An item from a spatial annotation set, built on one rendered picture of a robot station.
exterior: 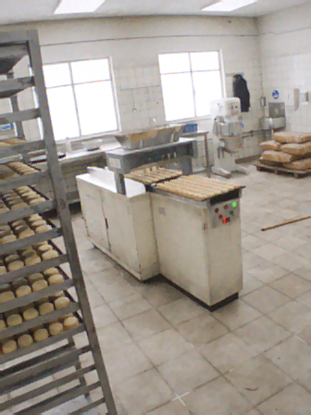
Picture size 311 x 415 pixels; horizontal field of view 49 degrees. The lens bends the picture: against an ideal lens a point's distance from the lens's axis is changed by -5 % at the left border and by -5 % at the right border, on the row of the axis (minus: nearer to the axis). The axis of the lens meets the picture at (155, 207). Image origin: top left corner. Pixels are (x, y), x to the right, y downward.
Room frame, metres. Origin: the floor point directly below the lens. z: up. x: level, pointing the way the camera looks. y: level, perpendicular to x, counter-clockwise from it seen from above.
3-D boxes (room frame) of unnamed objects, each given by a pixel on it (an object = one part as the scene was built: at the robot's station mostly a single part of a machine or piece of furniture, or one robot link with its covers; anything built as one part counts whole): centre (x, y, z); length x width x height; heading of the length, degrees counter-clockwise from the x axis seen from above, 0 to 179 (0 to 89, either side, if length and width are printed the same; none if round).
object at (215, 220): (2.25, -0.46, 0.77); 0.24 x 0.04 x 0.14; 119
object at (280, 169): (6.13, -2.56, 0.06); 1.20 x 0.80 x 0.11; 27
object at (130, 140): (3.01, -0.03, 1.25); 0.56 x 0.29 x 0.14; 119
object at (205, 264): (2.57, -0.28, 0.45); 0.70 x 0.34 x 0.90; 29
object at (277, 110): (7.04, -2.62, 0.93); 0.99 x 0.38 x 1.09; 24
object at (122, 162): (3.01, -0.03, 1.01); 0.72 x 0.33 x 0.34; 119
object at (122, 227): (3.42, 0.20, 0.42); 1.28 x 0.72 x 0.84; 29
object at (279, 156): (6.04, -2.37, 0.32); 0.72 x 0.42 x 0.17; 29
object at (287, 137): (6.09, -2.60, 0.62); 0.72 x 0.42 x 0.17; 31
